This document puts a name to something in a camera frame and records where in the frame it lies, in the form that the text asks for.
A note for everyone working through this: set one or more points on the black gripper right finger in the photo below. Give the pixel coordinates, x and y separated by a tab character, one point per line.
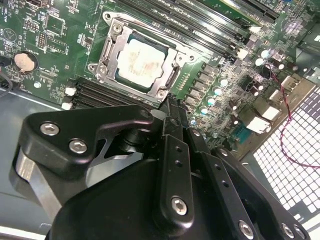
217	175

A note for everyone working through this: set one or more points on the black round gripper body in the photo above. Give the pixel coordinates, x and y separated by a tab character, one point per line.
112	212

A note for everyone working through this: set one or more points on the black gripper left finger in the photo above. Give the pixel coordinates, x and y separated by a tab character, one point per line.
62	155

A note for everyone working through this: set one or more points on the metal socket cover frame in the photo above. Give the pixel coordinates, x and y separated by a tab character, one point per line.
166	67

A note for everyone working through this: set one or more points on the silver CPU with green edge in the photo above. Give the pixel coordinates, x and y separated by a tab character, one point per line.
140	60

